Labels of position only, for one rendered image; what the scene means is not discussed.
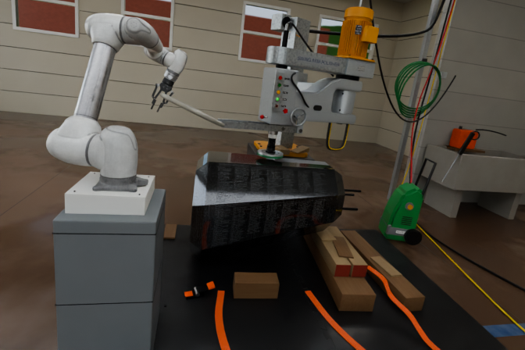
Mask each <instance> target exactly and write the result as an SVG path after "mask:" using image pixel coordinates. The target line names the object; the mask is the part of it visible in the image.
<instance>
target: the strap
mask: <svg viewBox="0 0 525 350"><path fill-rule="evenodd" d="M367 269H368V270H370V271H371V272H372V273H374V274H375V275H377V276H378V277H379V278H380V279H381V280H382V281H383V283H384V286H385V289H386V291H387V295H388V297H389V298H390V299H391V300H392V301H393V303H395V304H396V305H397V306H398V307H399V308H400V309H401V310H402V311H403V312H404V313H405V314H406V315H407V317H408V318H410V320H411V321H412V323H413V325H414V327H415V328H416V330H417V331H418V333H419V334H420V336H421V338H422V339H423V340H424V341H425V342H426V343H427V344H428V345H429V346H430V347H431V348H432V349H433V350H440V348H438V347H437V346H436V345H435V344H434V343H433V342H432V341H431V340H430V339H429V338H428V337H427V336H426V335H425V333H424V332H423V330H422V328H421V327H420V325H419V324H418V322H417V321H416V318H415V317H414V316H413V314H412V313H411V312H410V311H409V310H408V309H407V308H406V307H405V306H404V305H403V304H402V303H401V302H400V301H399V300H398V299H397V298H396V297H395V296H394V295H393V294H392V293H391V291H390V288H389V286H388V281H387V280H386V278H385V277H384V276H383V275H382V274H380V273H379V272H377V271H376V270H375V269H374V268H372V267H371V266H368V267H367ZM224 292H225V291H218V294H217V299H216V310H215V321H216V332H217V336H218V339H219V343H220V347H221V350H230V347H229V345H228V342H227V337H226V334H225V330H224V326H223V298H224ZM305 293H306V294H307V295H308V296H309V298H310V300H311V301H312V303H313V304H314V305H315V307H317V309H318V310H319V311H320V313H321V314H322V316H323V317H324V318H325V319H326V320H327V322H328V323H329V324H330V325H331V326H332V327H333V328H334V329H335V330H336V331H337V332H338V333H339V334H340V335H341V336H342V337H343V338H344V339H345V340H346V341H347V342H348V343H349V344H350V345H352V346H353V347H354V348H355V349H356V350H365V348H363V347H362V346H361V345H360V344H359V343H357V342H356V341H355V340H354V339H353V338H352V337H350V336H349V335H348V334H347V333H346V332H345V331H344V330H343V329H342V328H341V327H340V326H339V325H338V324H337V323H336V322H335V321H334V320H333V319H332V318H331V316H330V315H329V314H328V313H327V311H326V310H325V309H324V308H323V307H322V305H321V304H320V303H319V301H318V300H317V299H316V297H315V296H314V295H313V293H312V292H311V291H305Z"/></svg>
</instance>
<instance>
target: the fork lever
mask: <svg viewBox="0 0 525 350"><path fill-rule="evenodd" d="M218 120H219V121H220V122H222V123H224V124H225V126H224V127H222V128H234V129H245V130H266V131H278V132H289V133H297V127H295V126H293V125H290V126H289V125H270V124H268V123H265V122H256V121H247V120H229V119H219V118H218Z"/></svg>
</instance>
